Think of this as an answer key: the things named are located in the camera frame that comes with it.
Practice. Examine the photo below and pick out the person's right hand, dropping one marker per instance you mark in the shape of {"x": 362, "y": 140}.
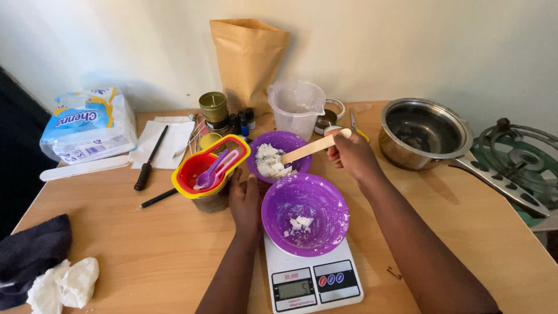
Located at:
{"x": 357, "y": 157}

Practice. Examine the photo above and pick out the person's left hand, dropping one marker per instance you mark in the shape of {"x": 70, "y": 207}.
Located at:
{"x": 245, "y": 205}

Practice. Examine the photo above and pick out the wooden stirring stick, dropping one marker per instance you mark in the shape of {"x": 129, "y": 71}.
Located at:
{"x": 309, "y": 149}

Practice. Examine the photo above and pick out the metal tin jar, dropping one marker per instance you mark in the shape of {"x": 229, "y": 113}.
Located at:
{"x": 211, "y": 204}

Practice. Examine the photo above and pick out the pink measuring spoon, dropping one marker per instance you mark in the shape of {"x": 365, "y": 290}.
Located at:
{"x": 227, "y": 163}

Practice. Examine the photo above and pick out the purple measuring spoon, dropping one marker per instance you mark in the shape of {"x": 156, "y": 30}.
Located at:
{"x": 208, "y": 175}

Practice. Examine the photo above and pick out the small clear plastic piece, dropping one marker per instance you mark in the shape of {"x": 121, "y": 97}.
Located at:
{"x": 363, "y": 107}

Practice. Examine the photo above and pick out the open silver tin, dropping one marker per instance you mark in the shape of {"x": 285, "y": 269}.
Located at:
{"x": 326, "y": 118}

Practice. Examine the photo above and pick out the heap of white wax flakes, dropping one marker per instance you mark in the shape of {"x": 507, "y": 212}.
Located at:
{"x": 270, "y": 162}

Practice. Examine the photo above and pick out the yellow measuring cup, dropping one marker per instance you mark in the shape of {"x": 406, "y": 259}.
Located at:
{"x": 237, "y": 150}

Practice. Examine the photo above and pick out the small white wax lumps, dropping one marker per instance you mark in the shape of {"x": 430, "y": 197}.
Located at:
{"x": 301, "y": 223}

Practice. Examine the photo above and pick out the large purple plastic bowl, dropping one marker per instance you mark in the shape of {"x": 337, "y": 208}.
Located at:
{"x": 305, "y": 205}

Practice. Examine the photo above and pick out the red measuring cup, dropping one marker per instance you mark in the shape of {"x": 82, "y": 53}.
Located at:
{"x": 192, "y": 170}

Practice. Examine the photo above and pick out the stainless steel pot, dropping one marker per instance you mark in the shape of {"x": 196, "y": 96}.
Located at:
{"x": 423, "y": 131}

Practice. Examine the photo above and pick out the small purple plastic bowl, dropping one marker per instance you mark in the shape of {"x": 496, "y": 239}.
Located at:
{"x": 285, "y": 141}

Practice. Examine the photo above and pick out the gold tin lid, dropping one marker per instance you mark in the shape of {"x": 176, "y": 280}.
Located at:
{"x": 209, "y": 140}

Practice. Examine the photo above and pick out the small blue bottle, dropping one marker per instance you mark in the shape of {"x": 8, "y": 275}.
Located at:
{"x": 244, "y": 128}

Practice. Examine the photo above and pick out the clear plastic measuring jug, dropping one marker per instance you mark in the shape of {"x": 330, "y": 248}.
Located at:
{"x": 296, "y": 107}

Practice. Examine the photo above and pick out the black candle tin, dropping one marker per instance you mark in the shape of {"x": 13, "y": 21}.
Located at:
{"x": 218, "y": 125}

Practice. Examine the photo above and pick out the black pen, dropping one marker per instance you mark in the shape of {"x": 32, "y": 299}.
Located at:
{"x": 159, "y": 197}

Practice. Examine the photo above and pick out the bundle of candle wicks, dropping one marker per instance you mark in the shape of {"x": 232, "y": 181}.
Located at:
{"x": 192, "y": 135}

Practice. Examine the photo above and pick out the white paper napkin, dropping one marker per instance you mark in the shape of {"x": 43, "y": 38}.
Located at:
{"x": 174, "y": 139}

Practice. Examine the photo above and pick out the gold candle tin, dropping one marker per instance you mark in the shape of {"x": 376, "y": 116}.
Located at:
{"x": 213, "y": 107}

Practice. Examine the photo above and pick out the white digital kitchen scale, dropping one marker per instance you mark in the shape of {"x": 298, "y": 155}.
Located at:
{"x": 311, "y": 283}

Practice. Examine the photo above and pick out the small metal clip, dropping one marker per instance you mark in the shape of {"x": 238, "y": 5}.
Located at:
{"x": 394, "y": 273}

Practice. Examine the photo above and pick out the brown paper pouch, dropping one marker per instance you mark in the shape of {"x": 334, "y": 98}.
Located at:
{"x": 248, "y": 61}

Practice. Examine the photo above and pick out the green gas burner stove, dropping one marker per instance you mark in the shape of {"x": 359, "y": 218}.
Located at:
{"x": 518, "y": 161}

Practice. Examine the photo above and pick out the long white flat stick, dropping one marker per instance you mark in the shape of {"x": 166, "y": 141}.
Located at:
{"x": 83, "y": 168}

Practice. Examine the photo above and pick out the blue white tissue pack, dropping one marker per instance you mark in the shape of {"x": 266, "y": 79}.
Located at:
{"x": 87, "y": 126}

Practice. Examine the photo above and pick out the crumpled white tissue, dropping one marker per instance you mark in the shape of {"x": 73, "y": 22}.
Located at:
{"x": 69, "y": 283}

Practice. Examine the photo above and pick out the dark cloth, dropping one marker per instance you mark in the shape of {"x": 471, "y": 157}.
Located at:
{"x": 30, "y": 253}

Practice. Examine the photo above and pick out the dark fabric furniture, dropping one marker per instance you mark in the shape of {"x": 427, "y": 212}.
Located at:
{"x": 19, "y": 152}

